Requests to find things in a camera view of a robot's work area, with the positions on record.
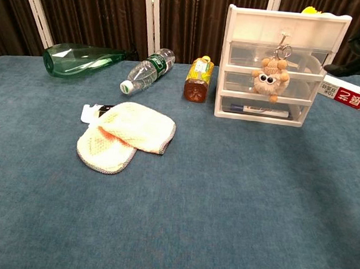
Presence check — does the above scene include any cream knitted cloth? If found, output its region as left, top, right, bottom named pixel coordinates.
left=74, top=98, right=179, bottom=180

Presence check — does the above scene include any dark brown curtain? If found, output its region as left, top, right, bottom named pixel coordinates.
left=0, top=0, right=360, bottom=90

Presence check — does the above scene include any yellow plastic toy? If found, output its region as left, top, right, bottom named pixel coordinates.
left=300, top=5, right=325, bottom=16

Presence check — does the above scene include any black and white packaged card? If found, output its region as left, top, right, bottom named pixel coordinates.
left=80, top=102, right=116, bottom=126

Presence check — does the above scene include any plush sheep keychain toy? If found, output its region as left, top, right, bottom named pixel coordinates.
left=249, top=42, right=293, bottom=104

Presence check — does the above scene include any clear plastic drawer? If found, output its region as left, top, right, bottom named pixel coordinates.
left=219, top=95, right=310, bottom=123
left=227, top=40, right=330, bottom=75
left=223, top=70, right=321, bottom=101

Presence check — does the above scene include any tea bottle yellow label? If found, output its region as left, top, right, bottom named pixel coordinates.
left=183, top=54, right=216, bottom=104

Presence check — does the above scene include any red and white long box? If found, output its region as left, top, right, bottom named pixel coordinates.
left=316, top=73, right=360, bottom=111

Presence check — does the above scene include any white plastic drawer organizer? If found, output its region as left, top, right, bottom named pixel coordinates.
left=213, top=2, right=354, bottom=132

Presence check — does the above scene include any green glass vase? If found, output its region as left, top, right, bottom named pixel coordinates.
left=40, top=40, right=140, bottom=84

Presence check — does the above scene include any clear water bottle green label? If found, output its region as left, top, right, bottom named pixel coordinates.
left=118, top=45, right=177, bottom=98

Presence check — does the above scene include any blue and white marker pen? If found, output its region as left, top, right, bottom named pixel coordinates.
left=229, top=103, right=292, bottom=119

